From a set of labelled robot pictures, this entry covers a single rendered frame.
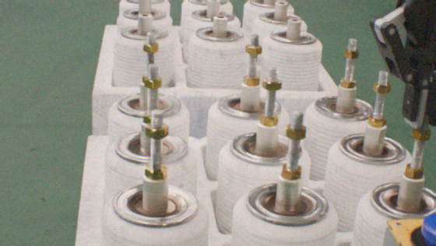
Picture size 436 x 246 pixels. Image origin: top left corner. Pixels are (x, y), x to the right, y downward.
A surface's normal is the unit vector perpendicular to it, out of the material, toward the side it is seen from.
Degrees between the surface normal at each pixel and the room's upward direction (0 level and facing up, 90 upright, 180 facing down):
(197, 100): 90
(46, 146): 0
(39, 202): 0
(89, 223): 0
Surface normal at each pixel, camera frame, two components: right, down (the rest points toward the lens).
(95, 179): 0.06, -0.92
